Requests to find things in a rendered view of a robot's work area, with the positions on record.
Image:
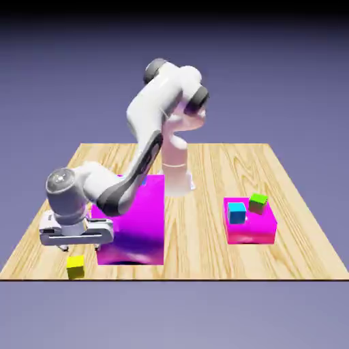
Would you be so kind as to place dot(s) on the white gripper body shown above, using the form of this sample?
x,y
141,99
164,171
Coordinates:
x,y
76,238

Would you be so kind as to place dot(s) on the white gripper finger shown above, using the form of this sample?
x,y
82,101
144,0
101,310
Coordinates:
x,y
64,247
97,247

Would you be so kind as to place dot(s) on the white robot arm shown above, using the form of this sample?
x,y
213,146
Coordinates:
x,y
148,114

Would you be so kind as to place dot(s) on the small yellow cube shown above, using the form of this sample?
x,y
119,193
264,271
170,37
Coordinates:
x,y
75,267

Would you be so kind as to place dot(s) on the small blue cube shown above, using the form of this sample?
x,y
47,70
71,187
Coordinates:
x,y
144,180

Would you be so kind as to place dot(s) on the small cyan cube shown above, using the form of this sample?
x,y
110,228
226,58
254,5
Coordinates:
x,y
236,213

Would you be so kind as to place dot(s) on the small green cube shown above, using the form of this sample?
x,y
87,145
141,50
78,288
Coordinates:
x,y
258,203

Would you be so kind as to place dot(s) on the tall large magenta box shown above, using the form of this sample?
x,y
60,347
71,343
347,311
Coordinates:
x,y
144,218

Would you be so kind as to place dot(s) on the low large magenta box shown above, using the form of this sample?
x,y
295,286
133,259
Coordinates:
x,y
253,227

